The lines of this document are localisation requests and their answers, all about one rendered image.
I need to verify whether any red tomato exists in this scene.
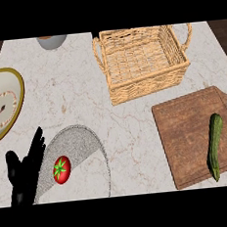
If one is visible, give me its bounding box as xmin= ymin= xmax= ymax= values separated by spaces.
xmin=51 ymin=154 xmax=74 ymax=186

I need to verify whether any white bowl with gold rim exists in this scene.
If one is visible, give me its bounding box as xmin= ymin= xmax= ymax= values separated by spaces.
xmin=0 ymin=66 xmax=31 ymax=147

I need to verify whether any green squash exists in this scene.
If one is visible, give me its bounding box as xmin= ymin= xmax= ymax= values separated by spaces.
xmin=203 ymin=112 xmax=227 ymax=184

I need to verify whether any wicker basket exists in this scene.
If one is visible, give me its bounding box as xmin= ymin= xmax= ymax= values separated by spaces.
xmin=91 ymin=22 xmax=200 ymax=108

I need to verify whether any brown wooden cutting board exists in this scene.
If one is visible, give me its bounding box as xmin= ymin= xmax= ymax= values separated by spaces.
xmin=149 ymin=84 xmax=227 ymax=193

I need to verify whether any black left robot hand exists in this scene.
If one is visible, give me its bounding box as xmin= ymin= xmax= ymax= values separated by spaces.
xmin=2 ymin=125 xmax=52 ymax=208

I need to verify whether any grey cup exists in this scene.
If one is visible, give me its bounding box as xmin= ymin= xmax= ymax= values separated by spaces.
xmin=35 ymin=33 xmax=69 ymax=52

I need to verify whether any grey speckled plate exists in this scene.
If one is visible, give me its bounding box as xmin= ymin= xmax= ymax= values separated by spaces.
xmin=25 ymin=121 xmax=114 ymax=205

